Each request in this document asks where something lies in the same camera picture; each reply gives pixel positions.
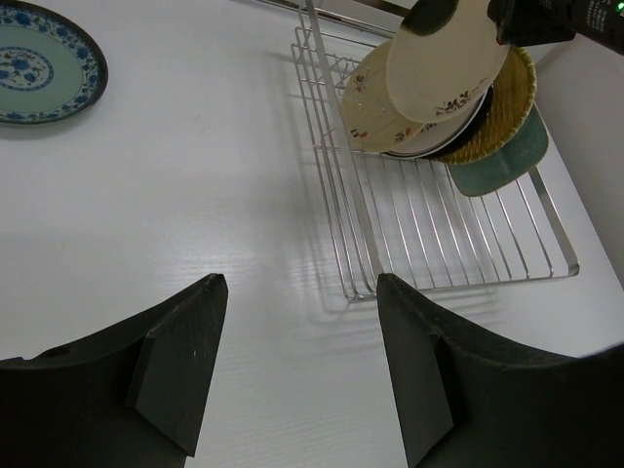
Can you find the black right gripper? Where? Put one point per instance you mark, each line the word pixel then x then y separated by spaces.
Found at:
pixel 525 23

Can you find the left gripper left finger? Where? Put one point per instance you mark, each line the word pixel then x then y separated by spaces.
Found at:
pixel 131 395

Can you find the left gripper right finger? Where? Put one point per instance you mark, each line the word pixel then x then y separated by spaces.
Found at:
pixel 469 397

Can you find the round bamboo woven plate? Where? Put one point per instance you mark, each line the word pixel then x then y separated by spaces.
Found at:
pixel 514 91

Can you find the cream plate with black patch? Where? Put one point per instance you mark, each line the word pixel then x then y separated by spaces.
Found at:
pixel 442 58

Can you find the glossy black round plate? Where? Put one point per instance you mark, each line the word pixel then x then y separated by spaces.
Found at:
pixel 470 131

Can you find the light green rectangular plate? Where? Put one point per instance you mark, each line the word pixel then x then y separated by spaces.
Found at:
pixel 519 155

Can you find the white plate with red characters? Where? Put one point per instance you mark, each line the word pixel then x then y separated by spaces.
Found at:
pixel 434 137

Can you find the beige round plate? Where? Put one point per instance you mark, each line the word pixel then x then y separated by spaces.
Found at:
pixel 371 120

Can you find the blue patterned round plate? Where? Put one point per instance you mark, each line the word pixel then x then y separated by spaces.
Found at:
pixel 51 68

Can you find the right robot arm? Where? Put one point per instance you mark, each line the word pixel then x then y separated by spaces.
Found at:
pixel 600 21

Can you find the metal wire dish rack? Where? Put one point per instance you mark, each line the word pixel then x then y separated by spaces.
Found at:
pixel 407 217

